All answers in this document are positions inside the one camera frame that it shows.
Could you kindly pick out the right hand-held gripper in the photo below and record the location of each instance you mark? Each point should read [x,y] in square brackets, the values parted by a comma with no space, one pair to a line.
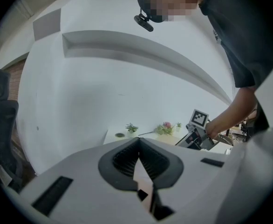
[199,119]

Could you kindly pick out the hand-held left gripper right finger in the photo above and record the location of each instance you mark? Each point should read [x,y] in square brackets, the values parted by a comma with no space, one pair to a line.
[197,183]

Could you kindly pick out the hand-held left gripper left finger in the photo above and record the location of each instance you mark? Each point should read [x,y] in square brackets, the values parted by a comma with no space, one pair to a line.
[92,183]

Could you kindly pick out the person's right forearm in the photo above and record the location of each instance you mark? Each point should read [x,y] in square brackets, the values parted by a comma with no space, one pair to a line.
[229,115]

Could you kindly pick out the tan board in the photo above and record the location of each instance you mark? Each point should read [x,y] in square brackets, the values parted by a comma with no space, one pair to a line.
[169,140]

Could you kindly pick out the small potted plant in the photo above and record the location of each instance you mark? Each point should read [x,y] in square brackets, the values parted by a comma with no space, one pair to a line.
[179,126]

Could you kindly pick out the pink flower bunch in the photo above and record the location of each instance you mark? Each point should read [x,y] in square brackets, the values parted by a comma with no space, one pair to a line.
[165,127]

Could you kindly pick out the white table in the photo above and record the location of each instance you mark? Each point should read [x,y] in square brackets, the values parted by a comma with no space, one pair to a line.
[112,136]

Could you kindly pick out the round grey dish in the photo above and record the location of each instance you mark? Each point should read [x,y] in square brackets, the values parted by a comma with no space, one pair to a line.
[116,135]

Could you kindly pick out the leafy potted plant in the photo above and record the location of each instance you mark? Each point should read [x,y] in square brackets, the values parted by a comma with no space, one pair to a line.
[131,128]

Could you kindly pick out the black office chair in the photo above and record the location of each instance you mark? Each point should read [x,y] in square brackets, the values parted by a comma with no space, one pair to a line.
[3,125]

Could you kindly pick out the person's dark shirt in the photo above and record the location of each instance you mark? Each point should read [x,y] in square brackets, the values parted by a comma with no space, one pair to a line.
[243,43]

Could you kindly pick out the grey wall ledge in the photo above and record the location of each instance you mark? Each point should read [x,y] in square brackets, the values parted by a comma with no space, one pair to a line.
[127,45]

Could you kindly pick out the black head camera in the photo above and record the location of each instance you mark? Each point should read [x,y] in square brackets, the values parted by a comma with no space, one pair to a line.
[145,23]

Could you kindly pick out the grey wall panel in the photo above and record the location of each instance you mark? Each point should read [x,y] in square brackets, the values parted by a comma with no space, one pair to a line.
[48,24]

